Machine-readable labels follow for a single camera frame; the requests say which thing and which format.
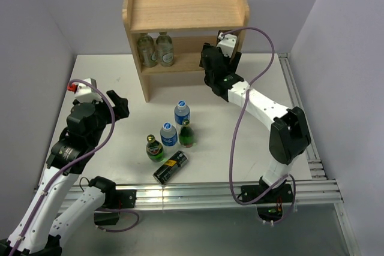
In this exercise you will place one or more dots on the clear glass bottle right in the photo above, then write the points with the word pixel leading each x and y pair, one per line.
pixel 165 54

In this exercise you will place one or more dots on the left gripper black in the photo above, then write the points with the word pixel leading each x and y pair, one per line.
pixel 121 106

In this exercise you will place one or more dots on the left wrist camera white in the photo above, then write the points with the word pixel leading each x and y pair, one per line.
pixel 83 93

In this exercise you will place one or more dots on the water bottle blue label rear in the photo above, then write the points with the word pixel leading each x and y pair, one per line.
pixel 181 112

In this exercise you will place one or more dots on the green glass bottle rear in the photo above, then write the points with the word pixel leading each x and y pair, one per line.
pixel 186 136

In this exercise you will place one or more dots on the clear glass bottle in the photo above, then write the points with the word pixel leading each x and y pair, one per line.
pixel 165 54
pixel 147 50

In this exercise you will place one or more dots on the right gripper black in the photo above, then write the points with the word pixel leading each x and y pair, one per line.
pixel 232 67

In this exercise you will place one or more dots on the aluminium front rail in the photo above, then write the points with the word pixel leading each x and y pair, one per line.
pixel 218 196

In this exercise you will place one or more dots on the water bottle blue label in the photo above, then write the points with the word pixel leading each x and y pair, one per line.
pixel 168 133
pixel 181 112

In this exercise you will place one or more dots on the dark beverage can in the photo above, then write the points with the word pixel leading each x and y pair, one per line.
pixel 169 168

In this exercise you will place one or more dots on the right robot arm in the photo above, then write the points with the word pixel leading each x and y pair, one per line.
pixel 289 134

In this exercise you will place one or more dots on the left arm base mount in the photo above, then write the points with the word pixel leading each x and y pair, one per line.
pixel 122 199

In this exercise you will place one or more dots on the green glass bottle front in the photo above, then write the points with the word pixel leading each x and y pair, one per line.
pixel 154 149

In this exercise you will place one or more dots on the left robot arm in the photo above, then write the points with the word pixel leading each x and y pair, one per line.
pixel 42 231

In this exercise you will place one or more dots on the clear glass bottle left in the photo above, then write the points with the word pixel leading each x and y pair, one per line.
pixel 147 50

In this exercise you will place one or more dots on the wooden two-tier shelf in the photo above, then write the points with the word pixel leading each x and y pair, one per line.
pixel 205 17

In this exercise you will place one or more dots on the water bottle blue label front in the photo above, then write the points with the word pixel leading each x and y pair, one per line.
pixel 168 133

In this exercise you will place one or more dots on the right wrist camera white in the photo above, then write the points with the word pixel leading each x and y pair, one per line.
pixel 227 44

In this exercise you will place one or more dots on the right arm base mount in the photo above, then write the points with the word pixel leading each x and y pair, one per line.
pixel 273 207

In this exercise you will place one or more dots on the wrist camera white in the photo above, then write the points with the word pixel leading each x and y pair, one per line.
pixel 227 44
pixel 83 93

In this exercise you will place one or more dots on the green glass bottle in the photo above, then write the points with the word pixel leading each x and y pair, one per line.
pixel 154 149
pixel 186 136

